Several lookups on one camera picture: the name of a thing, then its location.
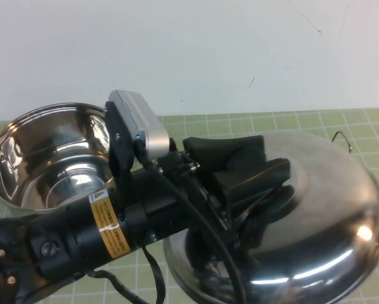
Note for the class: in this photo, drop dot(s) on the stainless steel pot lid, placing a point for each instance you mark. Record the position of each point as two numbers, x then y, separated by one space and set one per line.
322 221

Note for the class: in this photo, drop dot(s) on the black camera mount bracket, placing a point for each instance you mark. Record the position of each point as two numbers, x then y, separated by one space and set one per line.
121 152

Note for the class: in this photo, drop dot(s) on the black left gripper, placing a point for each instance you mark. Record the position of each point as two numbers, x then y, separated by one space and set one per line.
177 202

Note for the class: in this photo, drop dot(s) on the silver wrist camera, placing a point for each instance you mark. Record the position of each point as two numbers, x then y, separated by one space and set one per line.
145 120

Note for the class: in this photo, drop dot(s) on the stainless steel cooking pot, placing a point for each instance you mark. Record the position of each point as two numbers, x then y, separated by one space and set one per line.
34 164

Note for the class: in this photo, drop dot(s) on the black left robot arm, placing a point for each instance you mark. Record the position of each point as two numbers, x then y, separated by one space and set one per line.
66 234

